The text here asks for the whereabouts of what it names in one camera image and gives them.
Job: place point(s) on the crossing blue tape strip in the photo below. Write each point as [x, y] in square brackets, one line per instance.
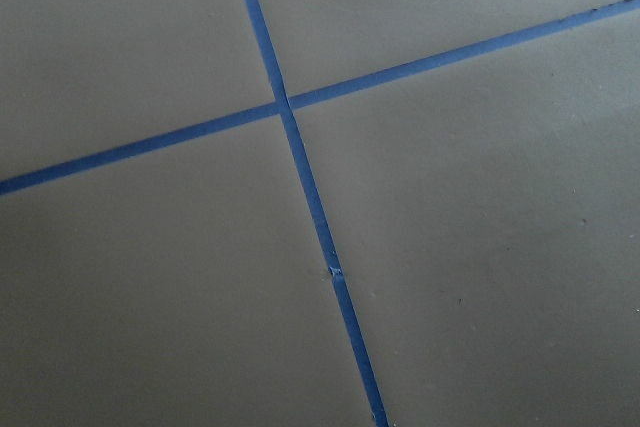
[314, 96]

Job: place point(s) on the long blue tape strip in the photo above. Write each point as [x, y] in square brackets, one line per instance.
[317, 212]

